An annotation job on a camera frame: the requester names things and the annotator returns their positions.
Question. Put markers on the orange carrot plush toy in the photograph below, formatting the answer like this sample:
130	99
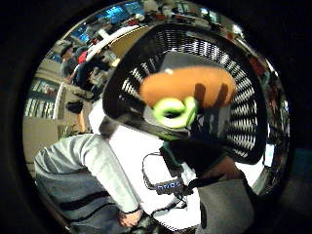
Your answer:
182	86

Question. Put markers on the black plastic mesh basket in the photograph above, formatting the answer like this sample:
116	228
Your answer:
247	107

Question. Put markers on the small black device blue lights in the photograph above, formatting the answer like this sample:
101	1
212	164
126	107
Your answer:
168	187

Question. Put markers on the blue computer monitor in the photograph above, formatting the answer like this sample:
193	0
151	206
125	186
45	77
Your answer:
134	7
115	13

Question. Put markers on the black wristband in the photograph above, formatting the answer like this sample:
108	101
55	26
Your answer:
133	211

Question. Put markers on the the person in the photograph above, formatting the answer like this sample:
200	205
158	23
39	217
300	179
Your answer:
74	191

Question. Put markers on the shelf with white boxes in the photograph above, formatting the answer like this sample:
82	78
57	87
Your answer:
40	101

